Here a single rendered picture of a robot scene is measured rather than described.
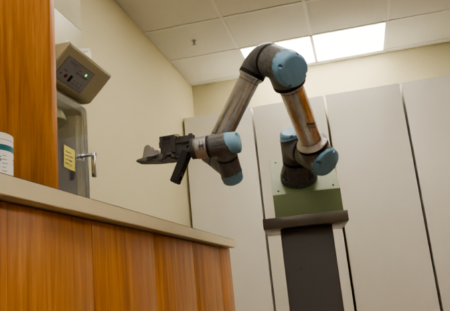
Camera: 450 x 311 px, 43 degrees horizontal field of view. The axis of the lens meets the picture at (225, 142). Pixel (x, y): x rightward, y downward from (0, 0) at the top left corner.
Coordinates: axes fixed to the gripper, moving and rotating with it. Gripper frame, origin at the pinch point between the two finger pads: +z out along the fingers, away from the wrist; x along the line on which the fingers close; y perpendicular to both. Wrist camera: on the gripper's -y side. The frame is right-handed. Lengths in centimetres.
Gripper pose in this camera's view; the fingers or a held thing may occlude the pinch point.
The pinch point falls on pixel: (140, 162)
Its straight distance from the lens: 200.5
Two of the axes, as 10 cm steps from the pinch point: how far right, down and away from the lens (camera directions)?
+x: -2.3, -2.2, -9.5
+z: -9.7, 1.5, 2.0
